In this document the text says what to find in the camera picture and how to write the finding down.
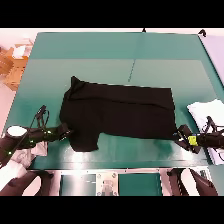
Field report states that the white garment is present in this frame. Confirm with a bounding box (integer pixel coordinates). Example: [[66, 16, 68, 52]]
[[186, 98, 224, 166]]

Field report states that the grey garment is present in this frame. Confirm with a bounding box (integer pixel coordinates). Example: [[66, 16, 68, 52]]
[[0, 142, 49, 179]]

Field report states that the black T-shirt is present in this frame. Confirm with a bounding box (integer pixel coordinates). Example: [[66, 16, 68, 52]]
[[58, 75, 178, 153]]

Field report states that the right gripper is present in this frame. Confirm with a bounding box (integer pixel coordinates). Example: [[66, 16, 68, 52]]
[[173, 124, 202, 155]]

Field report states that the silver frame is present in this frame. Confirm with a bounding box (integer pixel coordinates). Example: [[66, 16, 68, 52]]
[[49, 166, 214, 197]]

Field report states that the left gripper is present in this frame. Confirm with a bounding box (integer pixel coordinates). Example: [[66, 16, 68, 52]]
[[57, 122, 73, 142]]

